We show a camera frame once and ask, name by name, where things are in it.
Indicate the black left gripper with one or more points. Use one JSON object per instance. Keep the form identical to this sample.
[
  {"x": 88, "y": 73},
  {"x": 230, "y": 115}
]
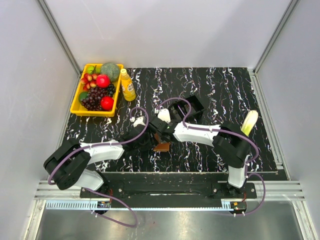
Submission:
[{"x": 150, "y": 144}]

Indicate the brown leather card holder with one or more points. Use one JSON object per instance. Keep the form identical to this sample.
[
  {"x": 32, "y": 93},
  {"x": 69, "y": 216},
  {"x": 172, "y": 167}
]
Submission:
[{"x": 161, "y": 146}]

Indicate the black plastic card box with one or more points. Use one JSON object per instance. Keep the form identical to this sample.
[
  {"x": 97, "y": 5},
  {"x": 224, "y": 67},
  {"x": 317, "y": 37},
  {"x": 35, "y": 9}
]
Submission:
[{"x": 180, "y": 108}]

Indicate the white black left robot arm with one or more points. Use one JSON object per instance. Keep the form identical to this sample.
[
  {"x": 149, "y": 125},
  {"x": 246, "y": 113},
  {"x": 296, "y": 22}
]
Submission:
[{"x": 68, "y": 165}]

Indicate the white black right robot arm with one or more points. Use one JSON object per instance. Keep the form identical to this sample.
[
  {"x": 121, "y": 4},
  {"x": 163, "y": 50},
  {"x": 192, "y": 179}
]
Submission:
[{"x": 227, "y": 141}]

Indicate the yellow juice bottle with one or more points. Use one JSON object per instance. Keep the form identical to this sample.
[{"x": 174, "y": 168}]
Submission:
[{"x": 128, "y": 89}]

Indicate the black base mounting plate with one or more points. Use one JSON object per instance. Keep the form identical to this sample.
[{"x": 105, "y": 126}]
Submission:
[{"x": 147, "y": 190}]

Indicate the red pomegranate lower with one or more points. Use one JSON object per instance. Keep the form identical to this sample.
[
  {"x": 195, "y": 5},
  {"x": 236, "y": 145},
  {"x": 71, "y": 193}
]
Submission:
[{"x": 107, "y": 103}]

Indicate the red pomegranate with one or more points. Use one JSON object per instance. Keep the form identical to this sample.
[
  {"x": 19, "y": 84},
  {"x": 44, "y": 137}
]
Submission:
[
  {"x": 103, "y": 81},
  {"x": 107, "y": 103}
]

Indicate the black grape bunch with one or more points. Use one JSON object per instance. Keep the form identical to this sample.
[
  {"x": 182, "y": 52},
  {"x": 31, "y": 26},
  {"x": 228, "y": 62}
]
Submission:
[{"x": 110, "y": 90}]

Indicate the dark purple grape bunch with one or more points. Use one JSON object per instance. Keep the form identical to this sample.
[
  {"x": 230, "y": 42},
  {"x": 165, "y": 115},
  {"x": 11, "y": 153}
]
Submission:
[{"x": 92, "y": 102}]

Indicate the red pomegranate upper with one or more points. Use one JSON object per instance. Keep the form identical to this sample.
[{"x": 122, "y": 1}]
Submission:
[{"x": 103, "y": 81}]

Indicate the yellow plastic fruit tray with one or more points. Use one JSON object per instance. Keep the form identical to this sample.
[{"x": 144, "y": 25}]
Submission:
[{"x": 77, "y": 109}]

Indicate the green lime fruit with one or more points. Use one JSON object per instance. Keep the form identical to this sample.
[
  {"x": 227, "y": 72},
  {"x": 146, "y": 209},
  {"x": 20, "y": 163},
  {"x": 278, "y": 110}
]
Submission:
[{"x": 82, "y": 96}]

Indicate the green melon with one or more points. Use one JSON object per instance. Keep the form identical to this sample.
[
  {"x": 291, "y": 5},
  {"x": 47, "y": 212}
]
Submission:
[{"x": 112, "y": 70}]

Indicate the small red fruit cluster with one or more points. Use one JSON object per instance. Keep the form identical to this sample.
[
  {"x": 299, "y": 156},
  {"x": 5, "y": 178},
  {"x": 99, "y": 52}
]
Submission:
[{"x": 88, "y": 81}]

